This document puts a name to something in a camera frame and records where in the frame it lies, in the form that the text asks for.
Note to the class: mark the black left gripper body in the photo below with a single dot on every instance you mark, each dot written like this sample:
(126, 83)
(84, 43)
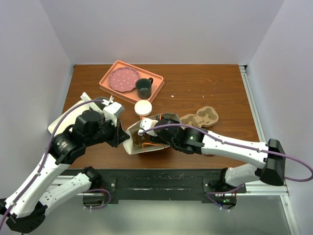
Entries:
(112, 132)

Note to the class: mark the cream paper gift bag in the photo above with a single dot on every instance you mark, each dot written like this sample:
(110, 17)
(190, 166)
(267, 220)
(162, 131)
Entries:
(132, 131)

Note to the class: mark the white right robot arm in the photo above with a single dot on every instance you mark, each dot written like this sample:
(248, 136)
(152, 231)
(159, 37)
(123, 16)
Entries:
(262, 160)

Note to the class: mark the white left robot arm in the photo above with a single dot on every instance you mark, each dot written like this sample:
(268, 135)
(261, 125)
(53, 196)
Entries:
(28, 206)

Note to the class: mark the grey cylindrical utensil holder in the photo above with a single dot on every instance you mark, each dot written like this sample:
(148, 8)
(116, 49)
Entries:
(99, 99)

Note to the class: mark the dark green mug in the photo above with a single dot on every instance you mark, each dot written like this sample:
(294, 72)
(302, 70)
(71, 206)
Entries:
(144, 87)

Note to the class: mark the salmon pink serving tray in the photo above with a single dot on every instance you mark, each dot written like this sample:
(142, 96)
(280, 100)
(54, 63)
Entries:
(158, 82)

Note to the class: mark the pink polka dot plate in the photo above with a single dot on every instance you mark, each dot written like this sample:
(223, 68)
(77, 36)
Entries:
(123, 79)

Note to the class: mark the beige pulp cup carrier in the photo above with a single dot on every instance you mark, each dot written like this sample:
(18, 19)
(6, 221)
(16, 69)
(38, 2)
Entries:
(203, 118)

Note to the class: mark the black mounting base plate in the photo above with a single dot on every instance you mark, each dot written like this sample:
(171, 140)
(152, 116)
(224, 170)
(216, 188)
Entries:
(203, 185)

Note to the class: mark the aluminium frame rail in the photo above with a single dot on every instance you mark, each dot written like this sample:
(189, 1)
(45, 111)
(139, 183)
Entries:
(263, 210)

